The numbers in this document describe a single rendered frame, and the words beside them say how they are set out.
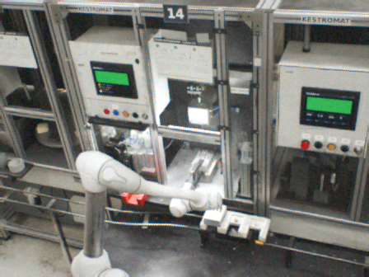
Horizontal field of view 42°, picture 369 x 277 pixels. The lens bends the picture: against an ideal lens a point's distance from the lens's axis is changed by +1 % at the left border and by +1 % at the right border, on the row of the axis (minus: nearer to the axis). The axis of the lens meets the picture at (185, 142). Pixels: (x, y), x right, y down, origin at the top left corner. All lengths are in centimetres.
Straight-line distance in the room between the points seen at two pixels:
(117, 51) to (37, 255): 207
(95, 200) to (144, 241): 68
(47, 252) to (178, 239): 143
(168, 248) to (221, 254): 32
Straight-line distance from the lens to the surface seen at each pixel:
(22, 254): 408
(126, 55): 246
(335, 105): 223
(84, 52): 258
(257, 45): 220
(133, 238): 294
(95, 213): 235
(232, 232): 268
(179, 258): 278
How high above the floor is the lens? 277
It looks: 35 degrees down
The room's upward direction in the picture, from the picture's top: 6 degrees counter-clockwise
